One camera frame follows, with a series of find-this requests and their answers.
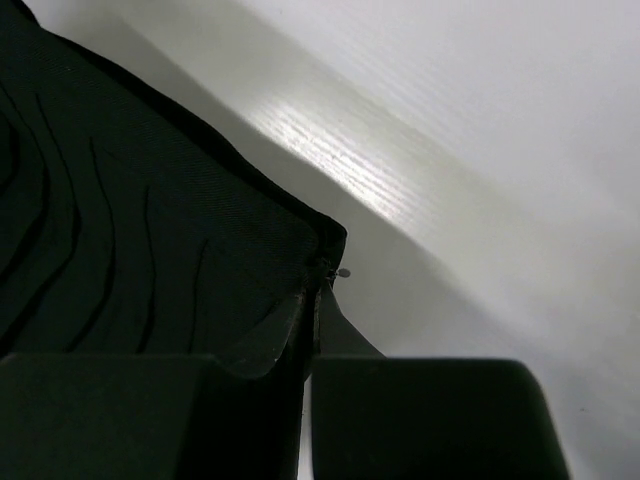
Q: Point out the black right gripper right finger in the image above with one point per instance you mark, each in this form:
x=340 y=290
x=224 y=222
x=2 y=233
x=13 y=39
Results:
x=375 y=417

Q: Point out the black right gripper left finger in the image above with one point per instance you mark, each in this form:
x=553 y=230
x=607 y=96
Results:
x=235 y=415

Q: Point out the black pleated skirt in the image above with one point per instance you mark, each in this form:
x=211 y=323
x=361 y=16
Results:
x=131 y=226

